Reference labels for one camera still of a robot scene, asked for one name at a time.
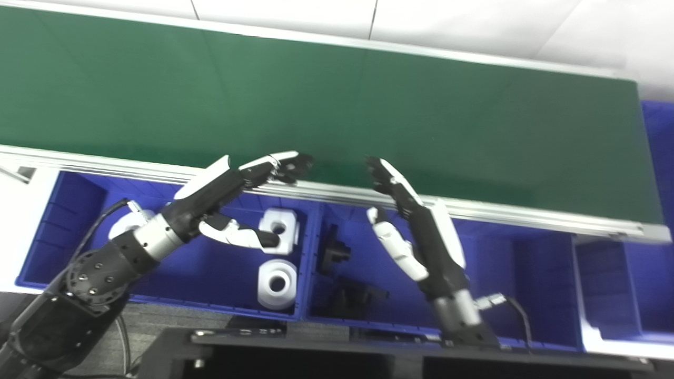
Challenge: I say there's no aluminium conveyor rail with bracket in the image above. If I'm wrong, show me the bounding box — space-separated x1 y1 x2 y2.
0 145 672 244

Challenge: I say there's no black robot torso frame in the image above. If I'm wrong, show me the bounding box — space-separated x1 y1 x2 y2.
136 325 656 379

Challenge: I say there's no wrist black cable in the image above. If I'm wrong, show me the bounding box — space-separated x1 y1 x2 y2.
474 293 532 348
71 197 153 264

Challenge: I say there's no blue bin with white parts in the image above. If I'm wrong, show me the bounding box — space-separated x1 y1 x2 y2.
15 169 323 322

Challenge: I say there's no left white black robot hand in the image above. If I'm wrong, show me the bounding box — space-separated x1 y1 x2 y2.
161 151 314 253

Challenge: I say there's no black plastic part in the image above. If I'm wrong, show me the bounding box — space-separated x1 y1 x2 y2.
329 276 391 319

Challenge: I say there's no blue bin with black parts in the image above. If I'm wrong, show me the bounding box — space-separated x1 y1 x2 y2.
305 203 585 352

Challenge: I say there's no black floor cable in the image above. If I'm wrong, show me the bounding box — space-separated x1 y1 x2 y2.
117 315 138 377

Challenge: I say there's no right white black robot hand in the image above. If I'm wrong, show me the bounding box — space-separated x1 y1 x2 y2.
365 156 469 300

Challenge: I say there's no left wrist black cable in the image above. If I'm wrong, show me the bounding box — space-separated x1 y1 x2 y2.
71 197 153 264

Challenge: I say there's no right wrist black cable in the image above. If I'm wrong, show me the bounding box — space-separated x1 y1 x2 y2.
474 293 532 348

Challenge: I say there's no green conveyor belt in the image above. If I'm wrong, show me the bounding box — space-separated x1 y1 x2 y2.
0 5 665 224

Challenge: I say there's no thin aluminium conveyor rail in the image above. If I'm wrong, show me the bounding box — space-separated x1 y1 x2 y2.
0 0 638 82

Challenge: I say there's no empty blue bin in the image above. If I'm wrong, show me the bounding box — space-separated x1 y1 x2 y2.
574 100 674 345

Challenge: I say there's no white round part with hole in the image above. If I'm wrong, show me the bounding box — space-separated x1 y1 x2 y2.
258 208 301 256
108 208 156 240
257 260 298 310

